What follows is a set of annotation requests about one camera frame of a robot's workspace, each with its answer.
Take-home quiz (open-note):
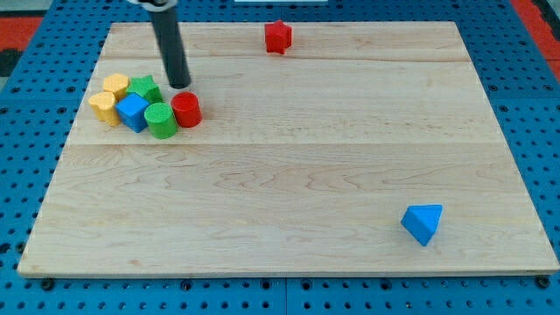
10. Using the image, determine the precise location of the blue cube block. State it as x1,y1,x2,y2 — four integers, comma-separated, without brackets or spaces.
116,93,150,133

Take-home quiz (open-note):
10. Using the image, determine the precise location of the red cylinder block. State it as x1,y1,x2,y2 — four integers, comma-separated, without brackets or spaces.
171,92,202,128

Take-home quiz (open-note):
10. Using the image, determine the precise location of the red star block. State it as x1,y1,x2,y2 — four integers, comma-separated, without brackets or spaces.
264,20,292,54

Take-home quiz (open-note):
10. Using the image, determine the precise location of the green star block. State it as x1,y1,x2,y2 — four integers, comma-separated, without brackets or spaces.
126,75,164,104

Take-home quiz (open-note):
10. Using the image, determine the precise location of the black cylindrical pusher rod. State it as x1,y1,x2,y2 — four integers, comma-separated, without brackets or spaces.
150,4,192,89

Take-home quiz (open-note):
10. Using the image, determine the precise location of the silver rod mount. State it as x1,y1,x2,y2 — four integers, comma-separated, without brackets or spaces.
127,0,178,11

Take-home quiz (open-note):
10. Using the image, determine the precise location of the green cylinder block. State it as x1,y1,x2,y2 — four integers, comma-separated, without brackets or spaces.
144,102,178,139

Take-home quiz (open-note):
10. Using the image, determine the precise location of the yellow hexagon block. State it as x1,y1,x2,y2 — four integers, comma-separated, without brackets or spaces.
102,73,130,102

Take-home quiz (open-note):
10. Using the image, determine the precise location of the light wooden board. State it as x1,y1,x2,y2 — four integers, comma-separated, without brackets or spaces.
18,22,559,278

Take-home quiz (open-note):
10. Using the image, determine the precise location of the blue triangular prism block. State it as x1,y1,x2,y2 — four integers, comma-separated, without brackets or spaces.
401,204,443,247

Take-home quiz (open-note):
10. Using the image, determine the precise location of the yellow heart block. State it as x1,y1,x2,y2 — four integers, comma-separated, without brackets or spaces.
87,92,121,127

